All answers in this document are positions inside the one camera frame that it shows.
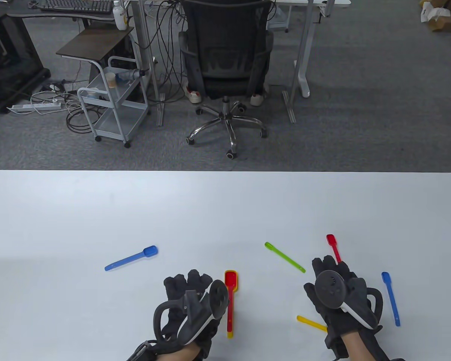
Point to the grey metal utility cart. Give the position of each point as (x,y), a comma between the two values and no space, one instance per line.
(118,120)

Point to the black mesh office chair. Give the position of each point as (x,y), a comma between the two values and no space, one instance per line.
(225,37)

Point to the large blue measuring spoon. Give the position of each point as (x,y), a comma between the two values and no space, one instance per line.
(149,251)

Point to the white power strip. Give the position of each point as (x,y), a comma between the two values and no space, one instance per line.
(34,107)

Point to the black and white hand controller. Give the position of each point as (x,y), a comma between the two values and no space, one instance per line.
(218,299)
(330,289)

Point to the brown side table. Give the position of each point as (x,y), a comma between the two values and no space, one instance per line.
(94,43)

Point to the large red measuring spoon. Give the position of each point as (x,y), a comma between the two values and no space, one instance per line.
(230,280)

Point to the paper cup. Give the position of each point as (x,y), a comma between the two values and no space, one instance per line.
(111,81)

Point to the white metal frame desk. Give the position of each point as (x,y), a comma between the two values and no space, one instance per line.
(303,45)

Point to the white paper bag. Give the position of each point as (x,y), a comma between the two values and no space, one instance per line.
(434,13)

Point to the person's right forearm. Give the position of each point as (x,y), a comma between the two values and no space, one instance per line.
(355,348)

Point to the person's left hand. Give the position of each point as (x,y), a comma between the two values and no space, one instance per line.
(195,280)

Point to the black cabinet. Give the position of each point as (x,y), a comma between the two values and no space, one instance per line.
(7,56)

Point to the cardboard box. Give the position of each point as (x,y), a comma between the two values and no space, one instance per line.
(443,24)

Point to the small blue measuring spoon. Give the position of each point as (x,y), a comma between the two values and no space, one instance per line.
(391,297)

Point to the blue grey tool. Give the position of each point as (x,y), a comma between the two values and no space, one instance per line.
(129,75)

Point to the person's left forearm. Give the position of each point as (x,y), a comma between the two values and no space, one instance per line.
(188,353)

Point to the white plastic bottle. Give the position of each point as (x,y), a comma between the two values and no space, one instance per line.
(119,17)

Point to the small yellow measuring spoon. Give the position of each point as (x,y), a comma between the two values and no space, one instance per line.
(310,322)

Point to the small red measuring spoon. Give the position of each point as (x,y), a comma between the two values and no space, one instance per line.
(331,239)

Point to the black keyboard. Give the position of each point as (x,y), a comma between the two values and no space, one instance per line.
(79,5)

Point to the green measuring spoon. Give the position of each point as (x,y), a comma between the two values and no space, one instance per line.
(285,258)

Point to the white storage box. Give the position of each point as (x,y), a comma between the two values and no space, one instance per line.
(278,20)

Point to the black desk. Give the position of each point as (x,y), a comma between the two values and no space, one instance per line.
(22,10)

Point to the person's right hand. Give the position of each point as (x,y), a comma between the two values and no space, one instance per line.
(357,287)

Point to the large yellow measuring spoon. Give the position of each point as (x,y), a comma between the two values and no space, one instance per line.
(230,335)

